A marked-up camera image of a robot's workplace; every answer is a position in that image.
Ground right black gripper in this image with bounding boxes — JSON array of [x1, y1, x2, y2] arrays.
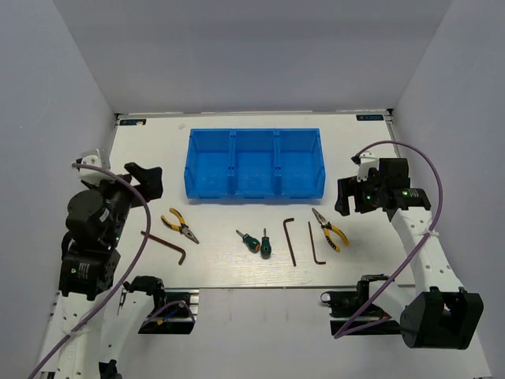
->
[[335, 171, 387, 216]]

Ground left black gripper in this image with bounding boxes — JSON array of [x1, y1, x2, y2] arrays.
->
[[86, 161, 164, 244]]

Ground yellow-handled pliers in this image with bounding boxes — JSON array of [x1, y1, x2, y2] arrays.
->
[[312, 208, 350, 253], [160, 208, 200, 244]]

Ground brown hex key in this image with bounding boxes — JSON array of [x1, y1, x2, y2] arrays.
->
[[307, 221, 327, 265], [282, 217, 297, 267], [140, 231, 186, 266]]

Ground green phillips stubby screwdriver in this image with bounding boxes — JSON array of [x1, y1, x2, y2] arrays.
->
[[236, 230, 260, 253]]

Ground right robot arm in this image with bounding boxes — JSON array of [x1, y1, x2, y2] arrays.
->
[[335, 152, 484, 350]]

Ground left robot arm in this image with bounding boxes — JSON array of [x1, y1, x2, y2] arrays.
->
[[53, 157, 163, 378]]

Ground left table label sticker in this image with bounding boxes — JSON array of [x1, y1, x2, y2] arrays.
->
[[119, 118, 147, 126]]

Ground table label sticker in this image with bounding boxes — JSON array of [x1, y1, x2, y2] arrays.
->
[[119, 118, 147, 126], [356, 114, 384, 122]]

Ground right table label sticker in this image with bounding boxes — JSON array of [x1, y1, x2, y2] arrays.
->
[[356, 114, 384, 122]]

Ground blue three-compartment bin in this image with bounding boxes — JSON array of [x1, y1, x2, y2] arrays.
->
[[184, 129, 326, 201]]

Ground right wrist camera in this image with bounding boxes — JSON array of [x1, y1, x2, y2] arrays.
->
[[351, 151, 379, 182]]

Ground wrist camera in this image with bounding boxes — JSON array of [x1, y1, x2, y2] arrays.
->
[[351, 151, 379, 182], [75, 148, 110, 185]]

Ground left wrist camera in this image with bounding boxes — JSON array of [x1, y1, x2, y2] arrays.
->
[[75, 148, 110, 185]]

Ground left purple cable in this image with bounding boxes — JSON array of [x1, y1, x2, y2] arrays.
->
[[27, 163, 196, 379]]

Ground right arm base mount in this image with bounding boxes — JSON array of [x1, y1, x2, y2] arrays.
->
[[320, 276, 403, 337]]

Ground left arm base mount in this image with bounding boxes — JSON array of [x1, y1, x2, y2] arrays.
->
[[138, 289, 200, 336]]

